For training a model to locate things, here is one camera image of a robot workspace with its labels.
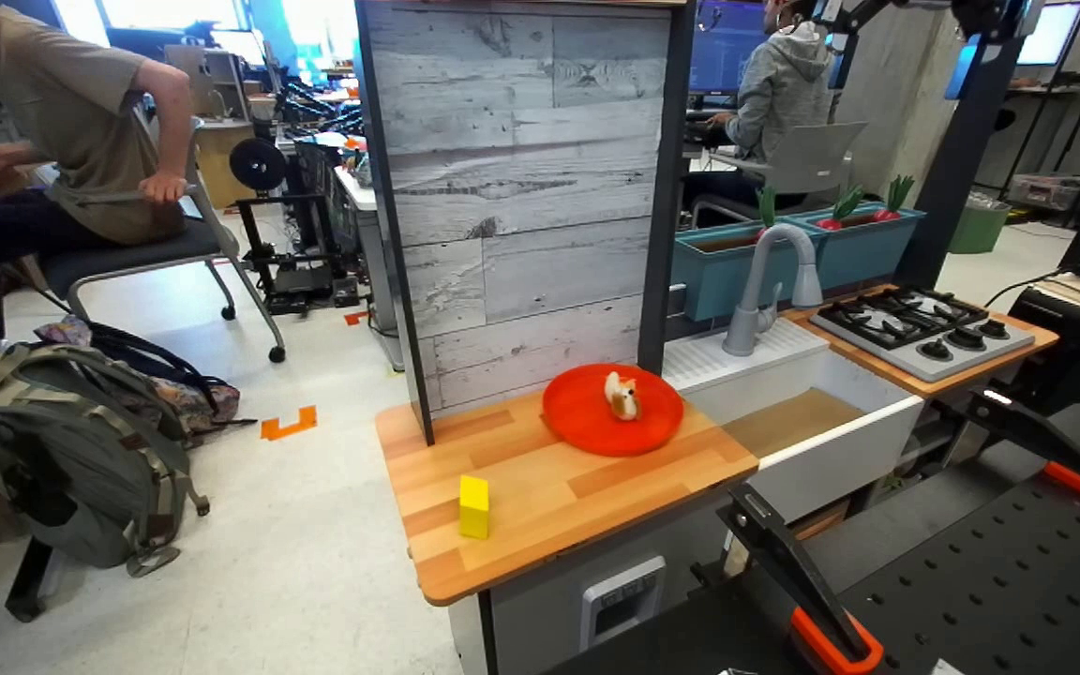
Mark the black equipment stand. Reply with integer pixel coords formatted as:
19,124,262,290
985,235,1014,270
224,130,365,314

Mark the green bin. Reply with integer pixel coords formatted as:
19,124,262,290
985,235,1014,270
945,199,1014,258

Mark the grey toy faucet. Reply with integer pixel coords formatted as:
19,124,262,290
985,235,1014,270
720,223,827,359

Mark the grey metal chair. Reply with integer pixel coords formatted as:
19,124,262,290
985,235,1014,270
37,124,294,369

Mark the black slanted pillar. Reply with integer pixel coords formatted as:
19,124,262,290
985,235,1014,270
898,0,1033,293

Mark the toy radish with green leaves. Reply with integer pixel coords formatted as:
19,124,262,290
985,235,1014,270
749,185,784,233
818,178,918,235

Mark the red round plate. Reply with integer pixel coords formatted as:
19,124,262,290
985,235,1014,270
542,359,692,460

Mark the cream toy food piece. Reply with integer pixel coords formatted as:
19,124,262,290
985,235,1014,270
599,369,644,423

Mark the wooden counter slab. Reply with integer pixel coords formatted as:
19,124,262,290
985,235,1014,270
789,283,1063,400
373,387,760,612

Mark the grey laptop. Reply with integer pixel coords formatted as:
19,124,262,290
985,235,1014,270
760,120,872,199

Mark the person in olive shirt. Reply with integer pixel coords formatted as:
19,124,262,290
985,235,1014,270
0,0,200,378

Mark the grey toy stove top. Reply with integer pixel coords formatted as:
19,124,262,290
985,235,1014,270
812,287,1039,387

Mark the yellow block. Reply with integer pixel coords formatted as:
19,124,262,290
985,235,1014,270
453,473,494,544

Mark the teal planter box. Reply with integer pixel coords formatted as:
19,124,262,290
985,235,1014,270
808,202,929,298
668,223,818,329

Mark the white wood-pattern panel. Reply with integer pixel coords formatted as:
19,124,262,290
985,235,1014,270
358,0,693,423

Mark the grey green backpack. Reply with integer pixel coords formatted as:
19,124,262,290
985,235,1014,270
0,339,243,579

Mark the black upright post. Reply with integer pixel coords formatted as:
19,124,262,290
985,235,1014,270
635,0,698,378

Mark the white toy sink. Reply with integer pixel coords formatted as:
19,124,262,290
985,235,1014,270
659,314,929,530

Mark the black burner grate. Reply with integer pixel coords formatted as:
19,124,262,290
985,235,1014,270
820,287,1014,354

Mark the blue lit monitor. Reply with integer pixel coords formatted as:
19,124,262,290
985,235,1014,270
687,0,773,102

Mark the grey toy kitchen cabinet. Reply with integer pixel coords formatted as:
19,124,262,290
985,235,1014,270
443,480,759,675

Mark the person in grey hoodie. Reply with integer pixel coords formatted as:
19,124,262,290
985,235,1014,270
729,0,838,164

